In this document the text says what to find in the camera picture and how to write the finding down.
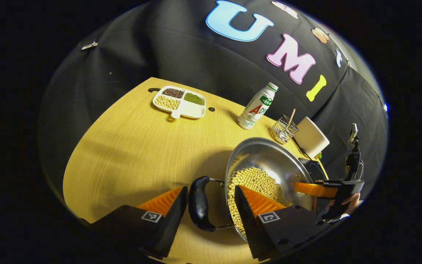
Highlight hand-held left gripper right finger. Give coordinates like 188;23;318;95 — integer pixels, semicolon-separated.
234;185;331;262

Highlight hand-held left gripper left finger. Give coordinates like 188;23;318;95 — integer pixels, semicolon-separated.
79;185;189;260

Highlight black induction cooktop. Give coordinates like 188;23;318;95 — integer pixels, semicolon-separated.
299;157;329;181

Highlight pile of yellow soybeans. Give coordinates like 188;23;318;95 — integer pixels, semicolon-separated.
227;167;289;235

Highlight steel pot with black handle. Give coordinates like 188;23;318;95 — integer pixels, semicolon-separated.
188;137;316;242

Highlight white toaster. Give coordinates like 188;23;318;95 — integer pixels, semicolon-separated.
293;117;330;158

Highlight white drink bottle green label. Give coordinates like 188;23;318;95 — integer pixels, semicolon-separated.
237;82;279;130

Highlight white divided bean dish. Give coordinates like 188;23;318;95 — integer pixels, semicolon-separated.
152;86;207;120

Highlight black backdrop cloth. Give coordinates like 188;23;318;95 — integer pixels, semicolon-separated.
39;0;389;191

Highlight wire utensil holder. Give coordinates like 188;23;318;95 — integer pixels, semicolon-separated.
272;115;299;144

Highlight wooden handled spoon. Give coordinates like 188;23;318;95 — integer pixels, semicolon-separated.
284;109;296;132

